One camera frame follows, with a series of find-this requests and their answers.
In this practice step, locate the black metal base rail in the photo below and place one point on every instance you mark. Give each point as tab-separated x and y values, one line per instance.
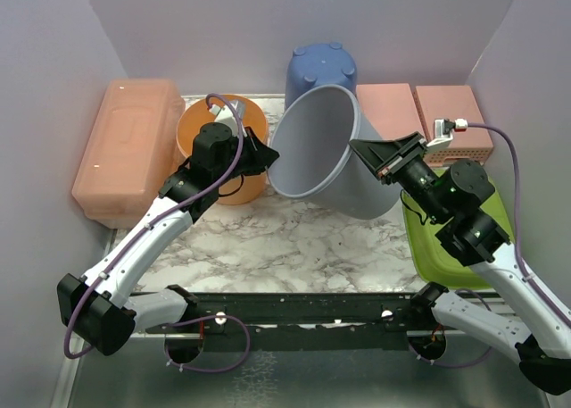
297	322

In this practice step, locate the light blue plastic bucket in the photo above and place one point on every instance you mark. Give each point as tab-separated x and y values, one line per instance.
316	163

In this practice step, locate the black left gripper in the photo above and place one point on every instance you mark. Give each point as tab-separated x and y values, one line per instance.
263	155

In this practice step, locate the green plastic tray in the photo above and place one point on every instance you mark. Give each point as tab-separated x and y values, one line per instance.
424	256

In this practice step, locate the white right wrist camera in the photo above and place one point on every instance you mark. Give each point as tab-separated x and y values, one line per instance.
443	133

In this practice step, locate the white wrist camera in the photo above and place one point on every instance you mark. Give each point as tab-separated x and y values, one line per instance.
443	133
222	114

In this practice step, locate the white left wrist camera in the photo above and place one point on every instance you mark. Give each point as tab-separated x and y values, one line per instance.
222	114

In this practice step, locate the translucent pink storage box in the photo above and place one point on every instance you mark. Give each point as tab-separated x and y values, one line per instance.
130	151

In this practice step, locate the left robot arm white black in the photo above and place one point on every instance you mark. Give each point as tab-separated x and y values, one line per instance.
98	305

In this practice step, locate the orange plastic bucket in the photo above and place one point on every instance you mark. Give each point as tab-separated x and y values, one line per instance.
197	114

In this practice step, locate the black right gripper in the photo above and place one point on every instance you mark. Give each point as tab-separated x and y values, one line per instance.
385	156

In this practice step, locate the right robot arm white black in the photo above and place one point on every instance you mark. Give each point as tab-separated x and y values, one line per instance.
539	340

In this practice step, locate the pink perforated basket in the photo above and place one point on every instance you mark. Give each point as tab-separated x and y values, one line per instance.
453	102
390	108

